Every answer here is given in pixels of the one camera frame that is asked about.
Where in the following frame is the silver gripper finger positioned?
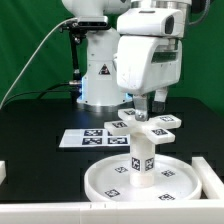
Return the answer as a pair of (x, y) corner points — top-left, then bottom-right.
(133, 95), (148, 122)
(152, 87), (168, 114)

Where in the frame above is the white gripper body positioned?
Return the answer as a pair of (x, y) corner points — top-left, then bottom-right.
(115, 36), (182, 95)

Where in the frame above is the white round table top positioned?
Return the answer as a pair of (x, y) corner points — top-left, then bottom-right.
(84, 154), (202, 202)

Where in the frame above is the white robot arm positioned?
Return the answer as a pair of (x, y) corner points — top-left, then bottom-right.
(62, 0), (214, 121)

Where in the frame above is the white marker sheet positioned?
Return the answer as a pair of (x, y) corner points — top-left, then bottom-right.
(59, 129), (130, 148)

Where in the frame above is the white L-shaped fence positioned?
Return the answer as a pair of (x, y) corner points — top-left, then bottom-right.
(0, 157), (224, 224)

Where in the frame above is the white block at left edge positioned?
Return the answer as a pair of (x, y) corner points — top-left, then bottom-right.
(0, 161), (6, 185)

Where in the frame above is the black camera on stand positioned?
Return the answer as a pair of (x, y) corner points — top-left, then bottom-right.
(59, 15), (111, 101)

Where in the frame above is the black cable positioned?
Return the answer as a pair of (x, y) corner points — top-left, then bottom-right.
(0, 82), (83, 107)

